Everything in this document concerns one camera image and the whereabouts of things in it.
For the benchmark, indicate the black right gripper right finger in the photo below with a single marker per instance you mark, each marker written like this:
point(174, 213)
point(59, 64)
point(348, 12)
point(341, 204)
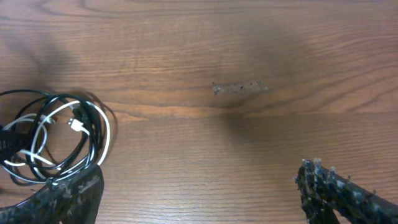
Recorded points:
point(323, 193)

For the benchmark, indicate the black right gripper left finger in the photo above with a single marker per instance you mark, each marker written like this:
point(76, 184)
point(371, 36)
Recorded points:
point(71, 201)

